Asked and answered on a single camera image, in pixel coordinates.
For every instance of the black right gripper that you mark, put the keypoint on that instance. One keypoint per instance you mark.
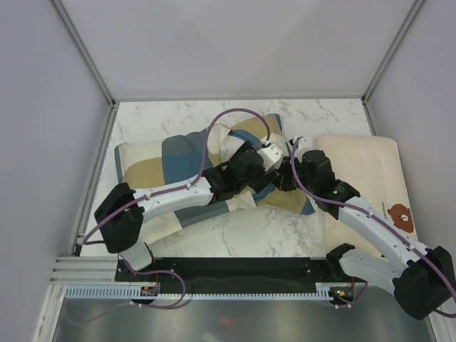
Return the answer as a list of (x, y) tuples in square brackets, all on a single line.
[(283, 177)]

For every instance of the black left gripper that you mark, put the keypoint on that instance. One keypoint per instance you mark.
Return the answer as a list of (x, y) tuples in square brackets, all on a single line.
[(258, 184)]

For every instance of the white pillow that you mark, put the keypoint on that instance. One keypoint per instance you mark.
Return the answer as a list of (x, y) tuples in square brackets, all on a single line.
[(224, 141)]

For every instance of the blue beige checkered pillowcase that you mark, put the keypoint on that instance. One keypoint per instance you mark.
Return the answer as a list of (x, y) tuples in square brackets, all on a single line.
[(177, 158)]

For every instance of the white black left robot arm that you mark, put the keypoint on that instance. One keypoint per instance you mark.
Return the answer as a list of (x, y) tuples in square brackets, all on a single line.
[(124, 211)]

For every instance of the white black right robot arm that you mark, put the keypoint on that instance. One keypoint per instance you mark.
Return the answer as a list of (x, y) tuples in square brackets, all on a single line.
[(421, 279)]

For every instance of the cream pillow with bear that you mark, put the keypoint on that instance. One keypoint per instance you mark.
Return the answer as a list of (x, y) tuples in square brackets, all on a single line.
[(371, 165)]

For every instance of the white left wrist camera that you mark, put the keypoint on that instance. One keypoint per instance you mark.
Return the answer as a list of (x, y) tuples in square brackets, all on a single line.
[(272, 156)]

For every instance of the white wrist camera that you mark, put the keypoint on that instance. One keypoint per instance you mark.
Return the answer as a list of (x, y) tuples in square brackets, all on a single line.
[(272, 156), (301, 140)]

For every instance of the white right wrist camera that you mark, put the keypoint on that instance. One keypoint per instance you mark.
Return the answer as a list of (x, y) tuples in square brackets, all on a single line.
[(301, 140)]

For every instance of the white slotted cable duct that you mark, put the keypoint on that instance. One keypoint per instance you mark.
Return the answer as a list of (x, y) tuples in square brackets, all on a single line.
[(137, 292)]

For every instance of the aluminium right frame post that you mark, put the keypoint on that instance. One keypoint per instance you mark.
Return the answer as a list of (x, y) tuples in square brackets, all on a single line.
[(398, 39)]

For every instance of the aluminium frame post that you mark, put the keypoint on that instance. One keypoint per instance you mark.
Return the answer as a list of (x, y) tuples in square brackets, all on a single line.
[(398, 39), (71, 29)]

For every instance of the aluminium extrusion rail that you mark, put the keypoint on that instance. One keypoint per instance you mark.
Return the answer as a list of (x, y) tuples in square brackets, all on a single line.
[(75, 270)]

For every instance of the aluminium left frame post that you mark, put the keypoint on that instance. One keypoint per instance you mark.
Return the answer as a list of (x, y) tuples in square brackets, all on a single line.
[(71, 29)]

